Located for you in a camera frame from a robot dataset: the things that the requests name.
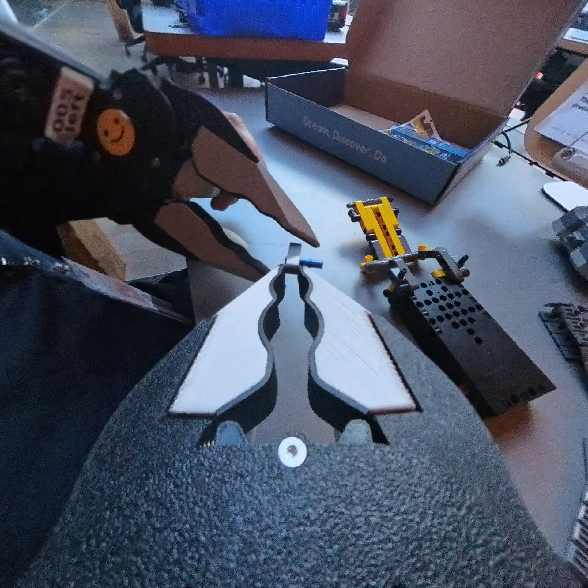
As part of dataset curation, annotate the black cable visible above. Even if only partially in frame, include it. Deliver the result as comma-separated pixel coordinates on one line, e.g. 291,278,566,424
495,131,552,167

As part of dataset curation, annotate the grey connector with blue pins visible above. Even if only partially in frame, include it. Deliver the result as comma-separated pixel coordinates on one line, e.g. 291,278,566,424
284,243,324,276

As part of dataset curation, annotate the black perforated battery box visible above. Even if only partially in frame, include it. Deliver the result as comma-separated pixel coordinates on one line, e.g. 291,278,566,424
388,276,557,419

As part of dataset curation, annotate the wooden post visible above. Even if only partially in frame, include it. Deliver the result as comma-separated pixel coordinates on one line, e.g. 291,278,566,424
105,0,135,42

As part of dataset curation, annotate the instruction sheet on clipboard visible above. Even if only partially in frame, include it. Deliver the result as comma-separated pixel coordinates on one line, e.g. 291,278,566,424
524,69,588,182

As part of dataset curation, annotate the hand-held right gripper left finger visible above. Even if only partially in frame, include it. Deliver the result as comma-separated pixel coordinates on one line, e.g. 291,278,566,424
168,264,286,418

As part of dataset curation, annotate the blue printed booklet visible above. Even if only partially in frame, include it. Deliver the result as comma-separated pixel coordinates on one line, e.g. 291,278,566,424
390,124,474,164

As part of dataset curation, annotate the brown table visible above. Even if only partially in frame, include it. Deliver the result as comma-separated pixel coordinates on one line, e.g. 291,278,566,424
142,30,350,62

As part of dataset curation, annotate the person's left hand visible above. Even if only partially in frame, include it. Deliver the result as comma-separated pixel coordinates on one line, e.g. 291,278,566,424
174,112,257,212

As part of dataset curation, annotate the grey brick motor block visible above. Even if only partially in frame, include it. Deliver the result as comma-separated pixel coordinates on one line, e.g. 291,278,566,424
552,206,588,282

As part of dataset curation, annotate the clear badge holder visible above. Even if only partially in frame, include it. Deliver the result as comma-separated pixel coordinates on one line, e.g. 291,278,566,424
0,255,194,324

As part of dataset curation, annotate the printed instruction sheet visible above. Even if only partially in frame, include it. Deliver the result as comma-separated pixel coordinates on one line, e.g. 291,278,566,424
535,87,588,143

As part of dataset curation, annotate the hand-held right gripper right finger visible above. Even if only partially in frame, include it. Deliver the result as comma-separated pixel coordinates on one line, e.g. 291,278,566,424
299,269,420,415

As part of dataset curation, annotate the blue plastic crate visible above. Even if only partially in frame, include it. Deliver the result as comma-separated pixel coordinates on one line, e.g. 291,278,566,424
177,0,334,41

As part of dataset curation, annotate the grey desk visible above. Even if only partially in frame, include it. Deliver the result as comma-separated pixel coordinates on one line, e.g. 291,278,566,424
186,87,588,556

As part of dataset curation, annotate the blue yellow instruction booklet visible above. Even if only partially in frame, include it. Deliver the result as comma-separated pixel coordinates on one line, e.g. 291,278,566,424
379,109,444,141

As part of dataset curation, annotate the navy cardboard box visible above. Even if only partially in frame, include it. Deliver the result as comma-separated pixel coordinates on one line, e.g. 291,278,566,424
264,0,584,206

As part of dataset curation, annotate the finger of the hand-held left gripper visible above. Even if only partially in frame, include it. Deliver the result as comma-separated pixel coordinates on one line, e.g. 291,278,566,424
190,128,322,250
153,201,273,283

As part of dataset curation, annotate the yellow grey brick arm assembly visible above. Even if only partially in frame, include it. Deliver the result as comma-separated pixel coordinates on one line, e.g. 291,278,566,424
347,197,470,299

